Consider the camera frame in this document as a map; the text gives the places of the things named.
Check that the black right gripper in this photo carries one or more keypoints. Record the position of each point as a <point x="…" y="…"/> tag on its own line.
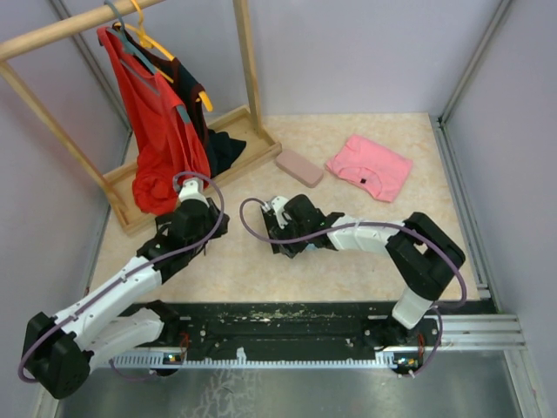
<point x="278" y="232"/>

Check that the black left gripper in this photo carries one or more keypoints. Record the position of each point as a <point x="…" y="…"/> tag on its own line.
<point x="213" y="212"/>

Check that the black glasses case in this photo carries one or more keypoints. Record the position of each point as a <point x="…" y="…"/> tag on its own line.
<point x="278" y="234"/>

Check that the pink glasses case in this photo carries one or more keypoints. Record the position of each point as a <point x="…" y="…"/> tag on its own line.
<point x="299" y="167"/>

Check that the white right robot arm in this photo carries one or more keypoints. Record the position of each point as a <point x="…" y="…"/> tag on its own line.
<point x="426" y="258"/>

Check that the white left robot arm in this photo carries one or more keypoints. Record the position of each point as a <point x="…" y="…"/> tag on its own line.
<point x="61" y="351"/>

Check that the black sunglasses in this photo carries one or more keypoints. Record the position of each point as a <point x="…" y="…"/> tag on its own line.
<point x="163" y="223"/>

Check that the red tank top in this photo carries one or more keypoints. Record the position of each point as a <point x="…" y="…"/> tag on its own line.
<point x="162" y="154"/>

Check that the dark navy garment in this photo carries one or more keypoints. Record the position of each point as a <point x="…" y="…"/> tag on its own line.
<point x="221" y="150"/>

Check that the pink folded t-shirt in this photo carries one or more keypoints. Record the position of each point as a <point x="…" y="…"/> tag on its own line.
<point x="372" y="167"/>

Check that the yellow clothes hanger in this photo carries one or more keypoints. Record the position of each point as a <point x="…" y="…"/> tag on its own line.
<point x="149" y="42"/>

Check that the grey clothes hanger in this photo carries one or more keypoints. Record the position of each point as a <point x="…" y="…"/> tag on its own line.
<point x="145" y="90"/>

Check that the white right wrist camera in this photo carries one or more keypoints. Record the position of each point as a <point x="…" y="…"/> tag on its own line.
<point x="277" y="204"/>

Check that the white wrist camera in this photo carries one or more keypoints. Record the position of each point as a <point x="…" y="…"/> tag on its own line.
<point x="277" y="204"/>
<point x="192" y="189"/>

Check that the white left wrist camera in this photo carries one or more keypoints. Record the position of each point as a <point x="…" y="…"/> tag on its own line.
<point x="192" y="189"/>

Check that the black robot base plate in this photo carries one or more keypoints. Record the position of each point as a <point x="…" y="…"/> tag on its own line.
<point x="312" y="334"/>

